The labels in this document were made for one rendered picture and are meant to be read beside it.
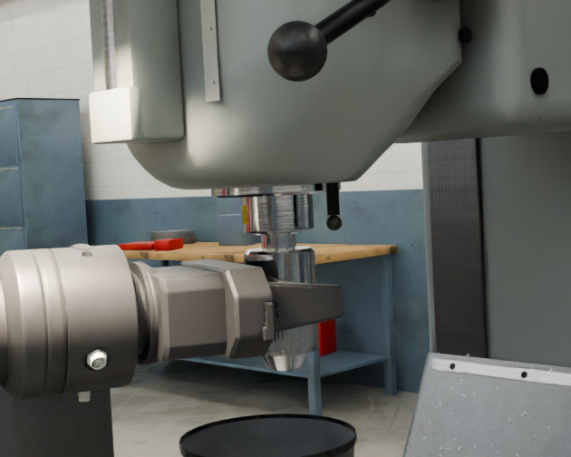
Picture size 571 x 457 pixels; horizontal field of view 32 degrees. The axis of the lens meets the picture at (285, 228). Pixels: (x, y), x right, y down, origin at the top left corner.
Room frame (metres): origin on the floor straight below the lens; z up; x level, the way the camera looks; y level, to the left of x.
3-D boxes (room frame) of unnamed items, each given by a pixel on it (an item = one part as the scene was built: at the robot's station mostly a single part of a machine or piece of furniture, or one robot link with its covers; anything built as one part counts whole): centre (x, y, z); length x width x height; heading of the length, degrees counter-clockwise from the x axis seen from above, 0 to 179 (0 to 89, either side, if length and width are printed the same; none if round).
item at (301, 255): (0.66, 0.00, 1.26); 0.05 x 0.05 x 0.01
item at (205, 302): (0.63, 0.09, 1.23); 0.13 x 0.12 x 0.10; 24
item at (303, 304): (0.64, -0.01, 1.23); 0.06 x 0.02 x 0.03; 114
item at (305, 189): (0.66, 0.00, 1.31); 0.09 x 0.09 x 0.01
